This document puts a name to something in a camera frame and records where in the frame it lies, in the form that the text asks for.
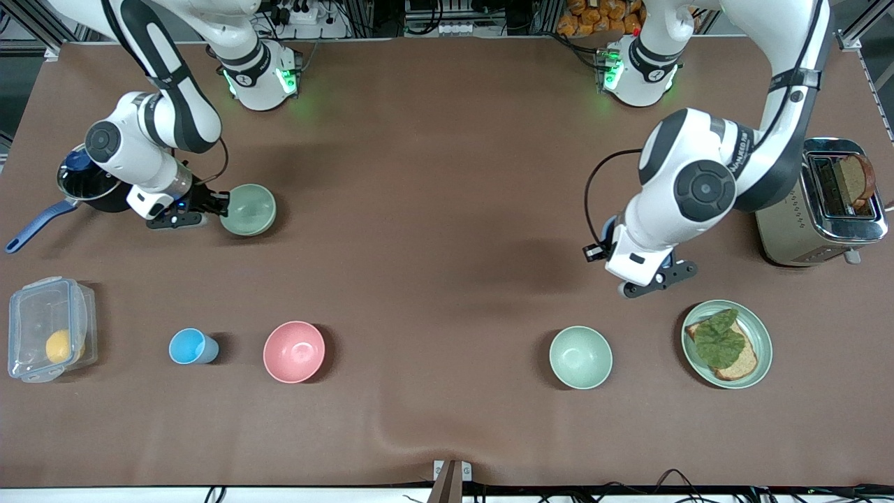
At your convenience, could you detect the green lettuce leaf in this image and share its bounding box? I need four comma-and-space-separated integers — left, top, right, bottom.
693, 308, 747, 371

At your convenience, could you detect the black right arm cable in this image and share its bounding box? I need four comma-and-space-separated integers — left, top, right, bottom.
190, 136, 231, 188

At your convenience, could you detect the white power strip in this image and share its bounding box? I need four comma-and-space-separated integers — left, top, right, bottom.
278, 0, 326, 26

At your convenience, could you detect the green plate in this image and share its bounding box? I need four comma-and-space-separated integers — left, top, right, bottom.
681, 300, 774, 390

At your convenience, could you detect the pink bowl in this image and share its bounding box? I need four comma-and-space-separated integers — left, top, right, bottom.
263, 321, 327, 384

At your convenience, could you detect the blue cup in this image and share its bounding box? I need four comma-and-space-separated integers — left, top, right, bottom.
168, 328, 220, 365

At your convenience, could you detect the aluminium frame profile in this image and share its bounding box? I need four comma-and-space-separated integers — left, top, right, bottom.
0, 0, 95, 62
835, 0, 894, 53

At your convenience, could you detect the yellow lemon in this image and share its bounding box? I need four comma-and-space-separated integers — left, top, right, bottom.
45, 328, 86, 365

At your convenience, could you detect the orange snack bag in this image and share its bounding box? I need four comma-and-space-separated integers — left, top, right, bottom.
557, 0, 645, 37

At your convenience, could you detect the silver beige toaster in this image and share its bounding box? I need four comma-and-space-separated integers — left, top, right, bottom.
752, 137, 889, 268

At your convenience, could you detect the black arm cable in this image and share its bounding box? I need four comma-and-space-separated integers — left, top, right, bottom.
583, 148, 647, 245
190, 136, 231, 188

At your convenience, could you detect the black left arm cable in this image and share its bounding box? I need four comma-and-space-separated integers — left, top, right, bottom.
583, 148, 647, 245

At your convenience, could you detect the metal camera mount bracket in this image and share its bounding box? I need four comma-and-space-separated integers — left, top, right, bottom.
432, 459, 474, 503

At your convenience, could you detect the light brown bread slice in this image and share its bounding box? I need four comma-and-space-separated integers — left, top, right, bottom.
684, 318, 759, 382

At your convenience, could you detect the dark brown bread slice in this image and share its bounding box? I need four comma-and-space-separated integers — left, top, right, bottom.
837, 152, 877, 210

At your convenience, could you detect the pale green bowl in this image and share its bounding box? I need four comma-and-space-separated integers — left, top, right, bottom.
549, 326, 614, 391
220, 184, 277, 237

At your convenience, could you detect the brown table cover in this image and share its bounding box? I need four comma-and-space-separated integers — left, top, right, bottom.
0, 35, 894, 490

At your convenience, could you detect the black pot blue handle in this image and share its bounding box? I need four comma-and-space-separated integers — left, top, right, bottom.
6, 143, 135, 254

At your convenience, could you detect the glass pot lid blue knob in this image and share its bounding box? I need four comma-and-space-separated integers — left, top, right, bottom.
57, 143, 124, 202

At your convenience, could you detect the clear plastic lidded container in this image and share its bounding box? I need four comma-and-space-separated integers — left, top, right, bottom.
7, 276, 98, 384

